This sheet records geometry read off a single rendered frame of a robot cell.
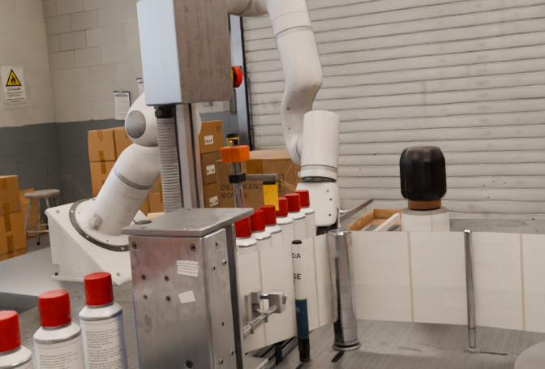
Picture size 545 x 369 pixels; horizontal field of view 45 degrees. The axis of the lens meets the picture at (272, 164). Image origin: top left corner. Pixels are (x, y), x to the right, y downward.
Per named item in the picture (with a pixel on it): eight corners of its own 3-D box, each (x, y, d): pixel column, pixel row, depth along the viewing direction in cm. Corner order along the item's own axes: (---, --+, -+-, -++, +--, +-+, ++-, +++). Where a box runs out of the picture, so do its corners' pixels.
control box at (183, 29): (181, 104, 106) (170, -17, 104) (144, 106, 121) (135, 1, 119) (237, 100, 111) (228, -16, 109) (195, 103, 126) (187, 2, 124)
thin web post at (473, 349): (478, 353, 99) (473, 231, 97) (465, 353, 100) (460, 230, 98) (480, 349, 101) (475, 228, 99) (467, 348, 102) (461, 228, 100)
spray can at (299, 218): (303, 296, 134) (297, 196, 132) (281, 293, 137) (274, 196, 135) (315, 289, 139) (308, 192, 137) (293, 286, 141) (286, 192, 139)
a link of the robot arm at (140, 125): (180, 154, 180) (138, 157, 167) (152, 130, 185) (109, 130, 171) (265, -11, 163) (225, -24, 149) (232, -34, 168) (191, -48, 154)
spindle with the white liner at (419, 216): (450, 317, 116) (442, 148, 113) (400, 314, 119) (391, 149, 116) (458, 302, 124) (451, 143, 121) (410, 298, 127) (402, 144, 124)
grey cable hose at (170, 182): (178, 229, 111) (166, 105, 109) (160, 229, 113) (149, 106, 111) (188, 225, 115) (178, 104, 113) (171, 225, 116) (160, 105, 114)
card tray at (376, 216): (431, 239, 198) (430, 226, 197) (347, 238, 209) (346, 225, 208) (448, 220, 225) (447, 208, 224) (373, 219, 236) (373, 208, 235)
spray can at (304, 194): (315, 288, 139) (310, 191, 137) (292, 287, 141) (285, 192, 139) (322, 281, 144) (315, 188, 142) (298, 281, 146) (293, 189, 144)
